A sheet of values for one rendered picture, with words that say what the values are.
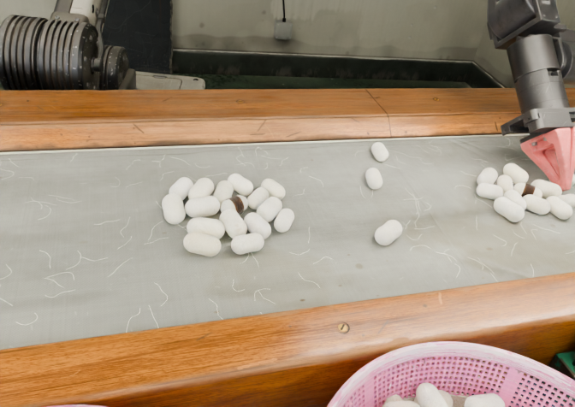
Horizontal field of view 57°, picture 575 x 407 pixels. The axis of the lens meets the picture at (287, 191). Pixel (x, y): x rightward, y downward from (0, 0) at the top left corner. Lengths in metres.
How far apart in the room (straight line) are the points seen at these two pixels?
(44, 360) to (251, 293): 0.18
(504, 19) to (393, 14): 2.07
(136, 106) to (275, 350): 0.41
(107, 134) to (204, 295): 0.28
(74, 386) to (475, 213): 0.47
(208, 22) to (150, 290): 2.22
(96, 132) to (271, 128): 0.22
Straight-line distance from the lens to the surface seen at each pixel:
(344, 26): 2.78
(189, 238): 0.51
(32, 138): 0.69
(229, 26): 2.65
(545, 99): 0.75
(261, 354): 0.41
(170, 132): 0.68
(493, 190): 0.69
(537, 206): 0.70
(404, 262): 0.56
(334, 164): 0.68
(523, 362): 0.48
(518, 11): 0.79
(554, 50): 0.79
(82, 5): 0.94
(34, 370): 0.42
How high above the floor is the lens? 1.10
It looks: 35 degrees down
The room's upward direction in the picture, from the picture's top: 9 degrees clockwise
